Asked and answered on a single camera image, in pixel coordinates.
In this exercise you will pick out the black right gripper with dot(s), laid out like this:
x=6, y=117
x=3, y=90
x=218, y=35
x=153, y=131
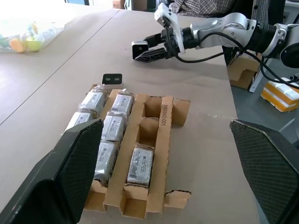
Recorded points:
x=170, y=44

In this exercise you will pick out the white metal frame leg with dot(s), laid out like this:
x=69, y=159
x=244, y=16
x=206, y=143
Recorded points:
x=257, y=80

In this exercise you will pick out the small background cardboard box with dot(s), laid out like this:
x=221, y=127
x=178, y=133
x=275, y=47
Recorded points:
x=118, y=4

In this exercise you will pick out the yellow-green toy ball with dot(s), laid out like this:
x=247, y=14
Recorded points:
x=33, y=44

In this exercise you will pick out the open brown cardboard box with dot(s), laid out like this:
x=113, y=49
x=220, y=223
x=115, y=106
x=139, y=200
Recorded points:
x=243, y=77

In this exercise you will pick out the large background cardboard box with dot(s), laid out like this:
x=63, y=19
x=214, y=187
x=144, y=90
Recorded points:
x=139, y=4

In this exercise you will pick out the person in plaid shirt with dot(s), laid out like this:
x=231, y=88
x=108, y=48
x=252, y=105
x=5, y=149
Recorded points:
x=205, y=7

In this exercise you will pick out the plastic-wrapped silver camera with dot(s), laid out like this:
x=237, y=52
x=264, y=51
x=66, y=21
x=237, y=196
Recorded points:
x=78, y=120
x=114, y=127
x=141, y=165
x=122, y=102
x=105, y=161
x=93, y=100

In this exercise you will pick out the orange toy ball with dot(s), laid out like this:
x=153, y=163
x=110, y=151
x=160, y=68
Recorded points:
x=16, y=45

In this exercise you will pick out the brown cardboard divider tray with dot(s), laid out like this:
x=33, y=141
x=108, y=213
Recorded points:
x=163, y=130

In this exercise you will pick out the clear plastic bag of toys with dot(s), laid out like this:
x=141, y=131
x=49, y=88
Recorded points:
x=46, y=32

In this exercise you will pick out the orange and white foam box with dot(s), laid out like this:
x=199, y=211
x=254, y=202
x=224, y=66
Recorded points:
x=280, y=98

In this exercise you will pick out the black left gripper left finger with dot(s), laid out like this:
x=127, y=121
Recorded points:
x=58, y=168

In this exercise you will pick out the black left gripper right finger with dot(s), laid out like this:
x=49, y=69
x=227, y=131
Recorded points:
x=268, y=163

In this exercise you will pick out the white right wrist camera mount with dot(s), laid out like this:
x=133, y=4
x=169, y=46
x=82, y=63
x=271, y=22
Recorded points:
x=174, y=21

